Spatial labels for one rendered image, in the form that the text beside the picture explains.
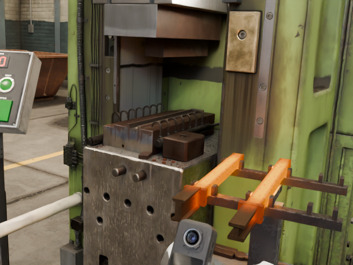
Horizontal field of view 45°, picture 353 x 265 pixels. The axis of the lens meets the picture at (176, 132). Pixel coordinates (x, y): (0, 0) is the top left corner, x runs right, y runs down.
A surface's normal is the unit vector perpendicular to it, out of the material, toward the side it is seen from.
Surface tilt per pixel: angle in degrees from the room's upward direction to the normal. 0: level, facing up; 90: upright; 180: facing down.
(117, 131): 90
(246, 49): 90
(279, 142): 90
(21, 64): 60
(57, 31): 90
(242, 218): 0
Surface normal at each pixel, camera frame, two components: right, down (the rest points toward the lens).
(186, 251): -0.33, -0.36
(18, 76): -0.08, -0.30
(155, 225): -0.53, 0.16
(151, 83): 0.85, 0.15
